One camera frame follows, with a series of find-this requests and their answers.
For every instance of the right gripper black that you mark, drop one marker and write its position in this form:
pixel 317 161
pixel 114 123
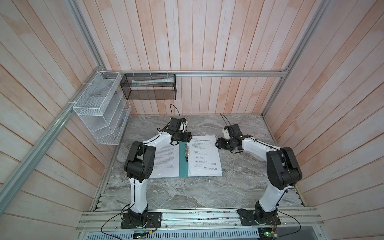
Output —
pixel 220 144

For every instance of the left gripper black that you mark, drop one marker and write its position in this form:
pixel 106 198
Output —
pixel 186 137

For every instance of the printed paper sheet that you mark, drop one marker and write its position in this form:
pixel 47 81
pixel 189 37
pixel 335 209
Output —
pixel 204 159
pixel 166 163

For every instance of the gold folder clip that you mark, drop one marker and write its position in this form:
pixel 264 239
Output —
pixel 187 153

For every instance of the green file folder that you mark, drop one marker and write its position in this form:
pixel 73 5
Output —
pixel 184 170

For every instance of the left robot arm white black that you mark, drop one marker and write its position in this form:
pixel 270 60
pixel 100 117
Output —
pixel 139 166

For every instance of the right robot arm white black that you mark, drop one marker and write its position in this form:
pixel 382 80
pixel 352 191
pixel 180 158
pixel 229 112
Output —
pixel 283 173

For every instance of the papers in black basket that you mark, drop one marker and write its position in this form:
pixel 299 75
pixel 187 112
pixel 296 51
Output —
pixel 153 82

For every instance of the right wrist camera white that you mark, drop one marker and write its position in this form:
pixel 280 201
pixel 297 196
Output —
pixel 226 133

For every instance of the black mesh wall basket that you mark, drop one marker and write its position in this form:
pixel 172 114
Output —
pixel 148 93

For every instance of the white wire mesh rack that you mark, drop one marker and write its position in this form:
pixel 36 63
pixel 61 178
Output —
pixel 103 108

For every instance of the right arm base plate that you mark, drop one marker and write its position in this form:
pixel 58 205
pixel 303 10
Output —
pixel 258 217

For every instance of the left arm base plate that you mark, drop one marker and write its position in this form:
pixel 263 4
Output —
pixel 134 220

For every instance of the aluminium mounting rail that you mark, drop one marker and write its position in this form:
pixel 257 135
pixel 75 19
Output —
pixel 192 219

